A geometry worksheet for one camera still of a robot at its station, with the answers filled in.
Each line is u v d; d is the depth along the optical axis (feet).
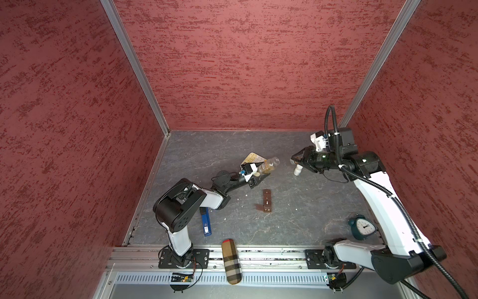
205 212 2.74
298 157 2.24
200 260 2.43
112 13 2.36
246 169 2.17
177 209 1.59
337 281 2.30
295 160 2.23
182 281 2.37
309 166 1.99
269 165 2.39
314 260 2.42
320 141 2.11
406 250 1.22
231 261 2.33
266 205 2.87
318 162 1.92
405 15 2.39
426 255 1.18
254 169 2.20
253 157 3.49
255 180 2.39
